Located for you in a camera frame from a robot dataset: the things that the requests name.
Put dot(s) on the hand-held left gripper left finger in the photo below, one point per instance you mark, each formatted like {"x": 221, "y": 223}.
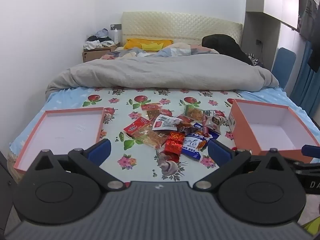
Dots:
{"x": 101, "y": 150}

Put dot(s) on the black and white striped cloth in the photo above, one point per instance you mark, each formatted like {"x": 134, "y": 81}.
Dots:
{"x": 253, "y": 58}

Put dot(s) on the blue curtain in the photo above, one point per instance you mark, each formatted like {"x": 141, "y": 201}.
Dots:
{"x": 306, "y": 92}

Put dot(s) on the green snack packet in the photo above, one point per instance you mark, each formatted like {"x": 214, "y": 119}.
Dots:
{"x": 193, "y": 112}

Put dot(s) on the dark wall socket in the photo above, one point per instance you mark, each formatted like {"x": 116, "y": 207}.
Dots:
{"x": 116, "y": 26}

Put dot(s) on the grey-blue crumpled cloth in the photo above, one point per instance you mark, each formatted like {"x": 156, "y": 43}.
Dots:
{"x": 102, "y": 33}

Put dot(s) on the patchwork blanket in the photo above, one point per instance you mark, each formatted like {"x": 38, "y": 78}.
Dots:
{"x": 180, "y": 50}

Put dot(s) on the brown snack packet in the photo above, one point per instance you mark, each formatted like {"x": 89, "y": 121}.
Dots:
{"x": 186, "y": 127}

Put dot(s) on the pink cardboard box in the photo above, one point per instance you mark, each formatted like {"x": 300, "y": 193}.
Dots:
{"x": 267, "y": 130}

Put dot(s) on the grey duvet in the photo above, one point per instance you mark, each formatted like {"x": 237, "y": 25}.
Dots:
{"x": 162, "y": 72}

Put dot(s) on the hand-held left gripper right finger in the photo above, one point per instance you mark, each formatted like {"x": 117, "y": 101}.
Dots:
{"x": 217, "y": 153}

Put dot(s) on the yellow pillow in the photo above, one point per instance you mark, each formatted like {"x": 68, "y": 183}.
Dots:
{"x": 135, "y": 43}

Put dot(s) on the blue and white snack packet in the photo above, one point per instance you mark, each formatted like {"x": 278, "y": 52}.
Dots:
{"x": 193, "y": 145}

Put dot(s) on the cream quilted headboard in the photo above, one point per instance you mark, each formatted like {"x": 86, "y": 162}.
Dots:
{"x": 175, "y": 27}

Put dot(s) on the black hanging garment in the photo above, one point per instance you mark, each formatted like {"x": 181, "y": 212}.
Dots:
{"x": 315, "y": 57}

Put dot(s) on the large spicy strips packet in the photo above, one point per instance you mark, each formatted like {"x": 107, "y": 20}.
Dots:
{"x": 155, "y": 139}

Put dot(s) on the black clothing on bed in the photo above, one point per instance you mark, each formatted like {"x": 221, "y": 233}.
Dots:
{"x": 222, "y": 45}

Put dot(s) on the white wall cabinet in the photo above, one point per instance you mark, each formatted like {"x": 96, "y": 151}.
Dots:
{"x": 275, "y": 0}

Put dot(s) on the pink cardboard box lid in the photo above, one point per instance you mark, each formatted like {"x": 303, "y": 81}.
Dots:
{"x": 62, "y": 130}

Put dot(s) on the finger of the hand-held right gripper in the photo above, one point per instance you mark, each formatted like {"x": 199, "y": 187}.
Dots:
{"x": 310, "y": 150}

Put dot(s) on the blue chair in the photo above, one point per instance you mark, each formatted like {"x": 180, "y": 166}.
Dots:
{"x": 282, "y": 65}

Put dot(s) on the red sausage stick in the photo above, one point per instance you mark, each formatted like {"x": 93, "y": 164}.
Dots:
{"x": 205, "y": 129}

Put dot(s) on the red foil candy packet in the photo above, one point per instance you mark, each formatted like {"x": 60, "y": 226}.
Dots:
{"x": 175, "y": 143}

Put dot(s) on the white crumpled cloth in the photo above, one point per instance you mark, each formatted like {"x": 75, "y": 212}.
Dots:
{"x": 91, "y": 45}

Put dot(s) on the cardboard box nightstand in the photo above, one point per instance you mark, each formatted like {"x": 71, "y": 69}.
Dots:
{"x": 95, "y": 54}

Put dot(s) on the white bottle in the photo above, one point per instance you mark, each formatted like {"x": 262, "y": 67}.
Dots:
{"x": 116, "y": 36}

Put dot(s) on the floral printed sheet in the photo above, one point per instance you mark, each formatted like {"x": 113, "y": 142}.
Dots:
{"x": 120, "y": 105}

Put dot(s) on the small blue snack packet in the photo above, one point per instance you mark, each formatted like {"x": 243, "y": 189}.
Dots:
{"x": 212, "y": 134}

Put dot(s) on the flat red snack packet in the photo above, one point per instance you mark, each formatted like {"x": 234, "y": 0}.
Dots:
{"x": 137, "y": 127}

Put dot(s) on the grey hanging garment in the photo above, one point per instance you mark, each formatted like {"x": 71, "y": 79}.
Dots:
{"x": 307, "y": 20}

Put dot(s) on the grey packet with brown circle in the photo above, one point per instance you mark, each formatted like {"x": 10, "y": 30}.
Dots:
{"x": 215, "y": 122}

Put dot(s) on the clear packet with dark snack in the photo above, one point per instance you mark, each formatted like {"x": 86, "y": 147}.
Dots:
{"x": 165, "y": 123}

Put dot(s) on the red label spicy strips packet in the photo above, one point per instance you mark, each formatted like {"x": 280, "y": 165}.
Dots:
{"x": 150, "y": 108}

